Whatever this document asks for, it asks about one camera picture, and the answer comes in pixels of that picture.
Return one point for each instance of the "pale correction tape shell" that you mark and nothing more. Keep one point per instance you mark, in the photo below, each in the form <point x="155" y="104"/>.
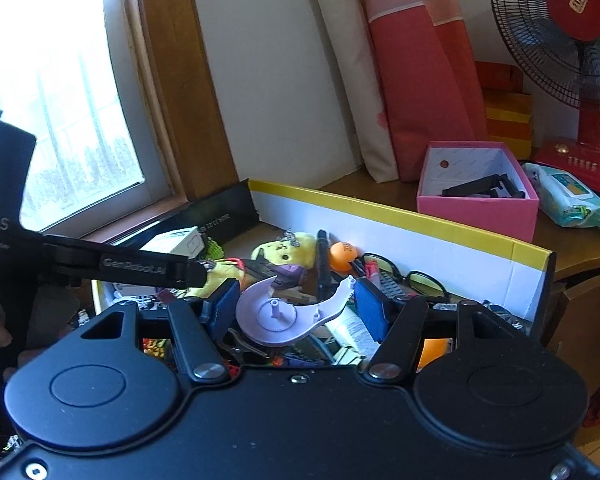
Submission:
<point x="260" y="320"/>

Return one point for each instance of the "orange yellow striped box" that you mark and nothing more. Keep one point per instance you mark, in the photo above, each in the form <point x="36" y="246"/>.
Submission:
<point x="507" y="125"/>

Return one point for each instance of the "red electric fan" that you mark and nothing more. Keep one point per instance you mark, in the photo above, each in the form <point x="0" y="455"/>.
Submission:
<point x="577" y="7"/>

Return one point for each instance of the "pink cardboard box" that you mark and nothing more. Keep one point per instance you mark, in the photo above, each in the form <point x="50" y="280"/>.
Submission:
<point x="475" y="217"/>

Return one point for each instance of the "window with beige frame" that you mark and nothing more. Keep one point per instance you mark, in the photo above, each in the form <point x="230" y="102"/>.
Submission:
<point x="70" y="85"/>

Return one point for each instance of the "purple toy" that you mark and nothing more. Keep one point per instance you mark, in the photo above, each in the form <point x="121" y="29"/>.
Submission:
<point x="290" y="275"/>

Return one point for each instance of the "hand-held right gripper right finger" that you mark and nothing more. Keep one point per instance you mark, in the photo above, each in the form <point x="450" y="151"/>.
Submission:
<point x="371" y="310"/>

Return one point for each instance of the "orange cardboard box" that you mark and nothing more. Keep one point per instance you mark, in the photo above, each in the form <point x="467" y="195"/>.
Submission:
<point x="495" y="77"/>

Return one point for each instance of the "wet wipes packet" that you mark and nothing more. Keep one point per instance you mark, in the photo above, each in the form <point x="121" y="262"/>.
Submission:
<point x="570" y="200"/>

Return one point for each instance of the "black plastic part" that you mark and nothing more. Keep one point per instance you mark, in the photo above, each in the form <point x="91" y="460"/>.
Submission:
<point x="480" y="188"/>

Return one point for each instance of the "white tube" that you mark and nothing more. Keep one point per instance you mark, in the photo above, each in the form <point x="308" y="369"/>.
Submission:
<point x="350" y="330"/>

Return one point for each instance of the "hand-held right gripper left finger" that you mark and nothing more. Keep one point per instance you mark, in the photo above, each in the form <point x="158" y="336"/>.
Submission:
<point x="224" y="307"/>

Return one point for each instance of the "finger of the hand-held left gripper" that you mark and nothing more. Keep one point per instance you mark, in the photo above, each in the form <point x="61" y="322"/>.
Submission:
<point x="130" y="262"/>

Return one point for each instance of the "orange ball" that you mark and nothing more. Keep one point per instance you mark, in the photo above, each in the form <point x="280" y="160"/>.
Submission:
<point x="435" y="352"/>
<point x="341" y="259"/>

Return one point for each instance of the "white cardboard box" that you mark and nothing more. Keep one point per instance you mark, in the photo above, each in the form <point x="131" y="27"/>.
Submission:
<point x="177" y="242"/>

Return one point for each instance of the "black glasses with yellow lenses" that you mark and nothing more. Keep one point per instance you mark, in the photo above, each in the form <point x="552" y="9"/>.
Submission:
<point x="427" y="285"/>

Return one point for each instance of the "wooden window surround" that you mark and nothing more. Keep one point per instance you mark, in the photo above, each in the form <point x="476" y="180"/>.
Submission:
<point x="180" y="85"/>

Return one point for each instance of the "black marker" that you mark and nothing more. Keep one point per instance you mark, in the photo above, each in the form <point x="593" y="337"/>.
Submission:
<point x="323" y="265"/>

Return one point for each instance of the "cream and red curtain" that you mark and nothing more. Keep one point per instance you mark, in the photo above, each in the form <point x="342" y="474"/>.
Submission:
<point x="410" y="85"/>

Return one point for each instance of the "wooden desktop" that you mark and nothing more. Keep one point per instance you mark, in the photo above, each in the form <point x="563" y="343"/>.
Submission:
<point x="580" y="250"/>

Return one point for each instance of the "yellow cardboard box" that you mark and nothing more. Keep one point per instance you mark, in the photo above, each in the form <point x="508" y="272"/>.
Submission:
<point x="430" y="250"/>

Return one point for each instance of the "yellow plush toy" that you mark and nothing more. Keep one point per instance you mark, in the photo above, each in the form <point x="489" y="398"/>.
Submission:
<point x="285" y="252"/>

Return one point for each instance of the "lime green toy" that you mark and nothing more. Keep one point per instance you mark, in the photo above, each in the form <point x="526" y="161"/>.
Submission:
<point x="215" y="250"/>

